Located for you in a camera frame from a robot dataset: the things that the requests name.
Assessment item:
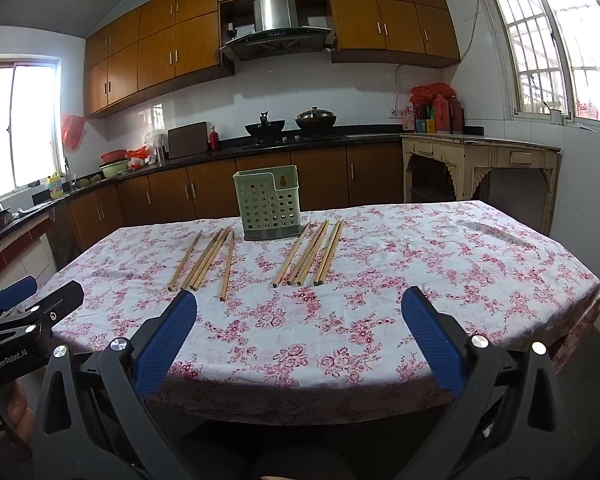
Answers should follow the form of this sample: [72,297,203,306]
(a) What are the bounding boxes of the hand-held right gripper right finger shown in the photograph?
[395,286,568,480]

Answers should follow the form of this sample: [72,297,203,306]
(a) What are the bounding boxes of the person's left hand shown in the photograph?
[5,380,36,448]

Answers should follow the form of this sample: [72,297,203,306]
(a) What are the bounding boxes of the green basin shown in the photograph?
[100,159,131,178]

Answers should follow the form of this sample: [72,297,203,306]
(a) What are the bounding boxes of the wooden wall cabinets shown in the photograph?
[84,0,462,120]

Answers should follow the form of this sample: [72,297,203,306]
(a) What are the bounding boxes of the sliding glass window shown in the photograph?
[0,57,63,201]

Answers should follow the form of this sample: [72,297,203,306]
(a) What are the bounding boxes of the barred window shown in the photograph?
[472,0,600,126]

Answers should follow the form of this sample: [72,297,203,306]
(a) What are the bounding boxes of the dark wooden cutting board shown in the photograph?
[167,121,209,160]

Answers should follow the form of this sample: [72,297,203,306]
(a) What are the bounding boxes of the pink floral tablecloth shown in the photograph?
[17,200,600,426]

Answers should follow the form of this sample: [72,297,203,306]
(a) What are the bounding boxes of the green perforated utensil basket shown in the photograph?
[232,165,305,242]

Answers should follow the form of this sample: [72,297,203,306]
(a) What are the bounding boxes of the hanging red plastic bag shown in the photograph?
[61,113,87,151]

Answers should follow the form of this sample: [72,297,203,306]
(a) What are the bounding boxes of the black wok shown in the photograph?
[244,110,287,143]

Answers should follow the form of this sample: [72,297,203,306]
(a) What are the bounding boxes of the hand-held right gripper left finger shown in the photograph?
[30,287,261,480]

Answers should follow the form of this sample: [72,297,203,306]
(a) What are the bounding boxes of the wok with metal lid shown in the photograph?
[295,106,338,133]

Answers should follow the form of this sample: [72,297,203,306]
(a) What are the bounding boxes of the red thermos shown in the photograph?
[432,94,452,135]

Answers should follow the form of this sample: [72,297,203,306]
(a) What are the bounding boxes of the wooden base cabinets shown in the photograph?
[45,141,406,261]

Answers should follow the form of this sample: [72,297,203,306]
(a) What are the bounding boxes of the cream wooden side table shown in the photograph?
[399,132,563,236]

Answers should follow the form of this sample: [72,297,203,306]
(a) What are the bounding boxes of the red bag over thermoses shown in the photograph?
[410,82,456,106]

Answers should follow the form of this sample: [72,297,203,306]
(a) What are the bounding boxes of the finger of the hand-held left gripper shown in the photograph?
[0,275,39,328]
[0,280,85,361]

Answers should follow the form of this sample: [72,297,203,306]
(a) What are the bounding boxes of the steel range hood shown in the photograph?
[220,0,337,63]

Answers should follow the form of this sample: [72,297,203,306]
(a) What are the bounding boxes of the black kitchen countertop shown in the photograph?
[67,127,406,196]

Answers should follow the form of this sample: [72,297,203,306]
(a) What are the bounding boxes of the black gas stove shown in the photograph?
[240,132,346,148]

